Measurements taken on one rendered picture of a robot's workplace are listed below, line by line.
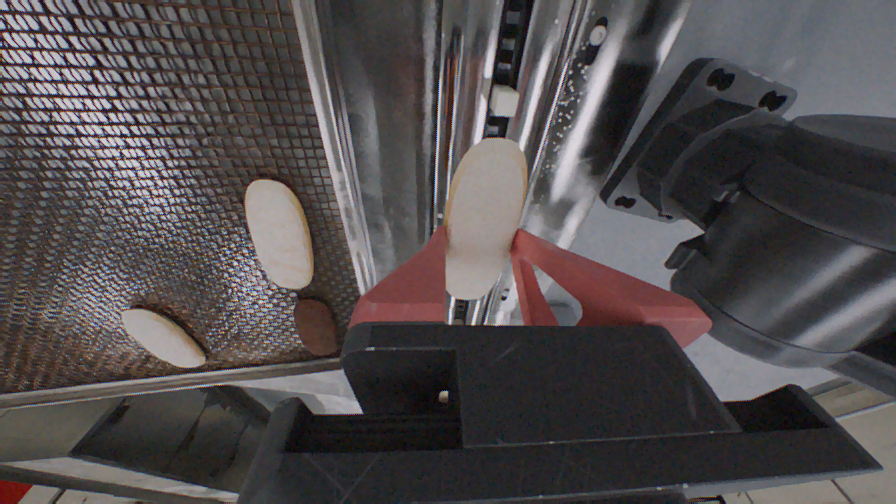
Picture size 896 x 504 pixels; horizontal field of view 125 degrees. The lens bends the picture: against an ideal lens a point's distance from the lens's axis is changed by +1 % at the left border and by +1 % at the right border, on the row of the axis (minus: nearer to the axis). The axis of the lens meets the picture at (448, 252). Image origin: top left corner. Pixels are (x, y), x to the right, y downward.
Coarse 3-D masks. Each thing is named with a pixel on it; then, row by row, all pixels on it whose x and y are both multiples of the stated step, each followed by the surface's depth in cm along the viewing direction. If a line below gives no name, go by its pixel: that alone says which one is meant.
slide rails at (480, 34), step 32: (480, 0) 13; (544, 0) 13; (480, 32) 14; (544, 32) 14; (480, 64) 15; (544, 64) 15; (480, 96) 16; (544, 96) 16; (480, 128) 18; (512, 128) 18; (448, 320) 33; (480, 320) 33
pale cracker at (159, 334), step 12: (132, 312) 20; (144, 312) 20; (156, 312) 21; (132, 324) 20; (144, 324) 20; (156, 324) 21; (168, 324) 21; (132, 336) 21; (144, 336) 21; (156, 336) 21; (168, 336) 22; (180, 336) 22; (156, 348) 22; (168, 348) 23; (180, 348) 23; (192, 348) 24; (168, 360) 24; (180, 360) 24; (192, 360) 25; (204, 360) 26
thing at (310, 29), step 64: (128, 0) 10; (320, 0) 11; (0, 64) 10; (128, 64) 11; (320, 64) 12; (128, 128) 12; (320, 128) 14; (0, 192) 13; (64, 192) 14; (192, 192) 15; (64, 256) 16; (128, 256) 17; (192, 256) 18; (256, 320) 24; (0, 384) 24; (64, 384) 25; (128, 384) 26; (192, 384) 27
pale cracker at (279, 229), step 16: (256, 192) 15; (272, 192) 15; (288, 192) 16; (256, 208) 15; (272, 208) 16; (288, 208) 16; (256, 224) 16; (272, 224) 16; (288, 224) 17; (304, 224) 17; (256, 240) 17; (272, 240) 17; (288, 240) 17; (304, 240) 18; (272, 256) 18; (288, 256) 18; (304, 256) 19; (272, 272) 19; (288, 272) 19; (304, 272) 20
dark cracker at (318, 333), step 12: (300, 300) 23; (312, 300) 23; (300, 312) 23; (312, 312) 23; (324, 312) 23; (300, 324) 23; (312, 324) 24; (324, 324) 24; (336, 324) 25; (300, 336) 25; (312, 336) 25; (324, 336) 25; (336, 336) 26; (312, 348) 26; (324, 348) 27; (336, 348) 28
